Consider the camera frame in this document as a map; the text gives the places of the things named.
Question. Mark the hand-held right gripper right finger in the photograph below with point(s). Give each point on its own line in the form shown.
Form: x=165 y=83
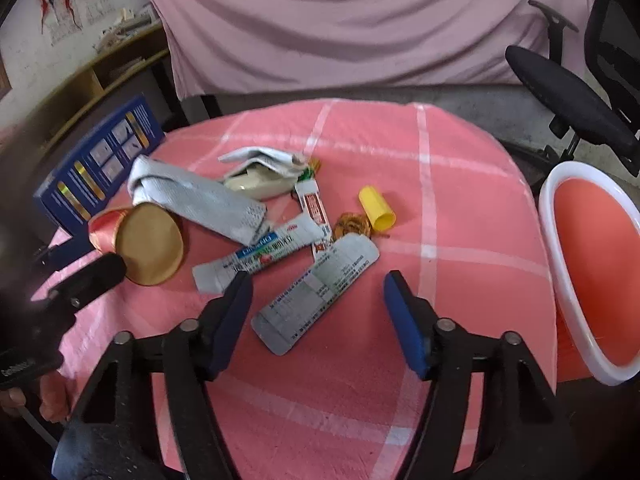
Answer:
x=406 y=321

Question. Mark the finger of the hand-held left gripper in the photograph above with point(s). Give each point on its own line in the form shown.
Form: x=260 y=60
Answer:
x=97 y=277

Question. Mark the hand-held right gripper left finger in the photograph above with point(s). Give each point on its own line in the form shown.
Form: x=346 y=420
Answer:
x=234 y=321

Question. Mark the red and gold paper cup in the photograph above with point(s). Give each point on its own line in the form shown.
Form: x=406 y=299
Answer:
x=150 y=245

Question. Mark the white toothpaste tube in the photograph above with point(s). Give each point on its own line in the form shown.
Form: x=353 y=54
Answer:
x=265 y=251

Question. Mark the silver blister pack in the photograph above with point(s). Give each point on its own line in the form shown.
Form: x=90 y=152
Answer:
x=310 y=296

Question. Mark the brown rubber bands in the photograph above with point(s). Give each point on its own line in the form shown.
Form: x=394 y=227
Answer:
x=352 y=225

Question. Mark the yellow plastic cap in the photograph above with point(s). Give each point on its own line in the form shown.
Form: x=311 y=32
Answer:
x=376 y=206

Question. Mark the beige oval object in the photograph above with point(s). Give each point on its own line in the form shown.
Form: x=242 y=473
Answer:
x=260 y=186

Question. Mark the small red and white tube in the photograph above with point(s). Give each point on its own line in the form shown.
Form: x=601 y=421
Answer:
x=312 y=205

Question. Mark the pink bin with white rim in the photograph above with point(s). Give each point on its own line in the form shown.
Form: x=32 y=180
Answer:
x=600 y=260

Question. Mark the person's left hand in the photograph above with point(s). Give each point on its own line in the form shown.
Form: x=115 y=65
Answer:
x=52 y=397

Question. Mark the pink checked tablecloth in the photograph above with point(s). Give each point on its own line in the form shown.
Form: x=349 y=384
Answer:
x=440 y=210

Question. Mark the blue cardboard box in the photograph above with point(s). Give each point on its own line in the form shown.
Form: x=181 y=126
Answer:
x=100 y=160

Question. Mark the white crumpled paper packet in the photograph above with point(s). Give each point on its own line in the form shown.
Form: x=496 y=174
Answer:
x=260 y=157

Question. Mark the green and orange candy wrapper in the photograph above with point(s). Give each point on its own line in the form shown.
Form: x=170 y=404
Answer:
x=309 y=171

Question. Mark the wooden shelf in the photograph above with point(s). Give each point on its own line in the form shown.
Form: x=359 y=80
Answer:
x=85 y=80

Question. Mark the stack of papers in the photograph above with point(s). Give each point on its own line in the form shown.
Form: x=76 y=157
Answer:
x=122 y=27

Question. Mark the black office chair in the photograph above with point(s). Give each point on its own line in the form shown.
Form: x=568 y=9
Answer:
x=565 y=85

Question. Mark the pink curtain cloth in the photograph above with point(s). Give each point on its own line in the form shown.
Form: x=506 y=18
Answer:
x=325 y=20

